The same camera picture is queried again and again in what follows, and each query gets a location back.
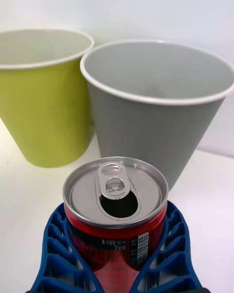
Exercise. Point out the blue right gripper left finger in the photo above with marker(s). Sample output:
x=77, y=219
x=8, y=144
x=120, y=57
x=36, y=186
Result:
x=61, y=256

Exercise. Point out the red drink can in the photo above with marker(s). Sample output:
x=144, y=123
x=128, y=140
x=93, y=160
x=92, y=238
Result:
x=117, y=210

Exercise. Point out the yellow-green plastic waste bin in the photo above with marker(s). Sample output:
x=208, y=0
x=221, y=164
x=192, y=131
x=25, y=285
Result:
x=44, y=97

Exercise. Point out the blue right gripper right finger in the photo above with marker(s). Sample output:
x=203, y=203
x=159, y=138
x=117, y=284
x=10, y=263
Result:
x=170, y=256

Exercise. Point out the grey plastic waste bin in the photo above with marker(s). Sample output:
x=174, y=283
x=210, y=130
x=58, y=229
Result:
x=156, y=107

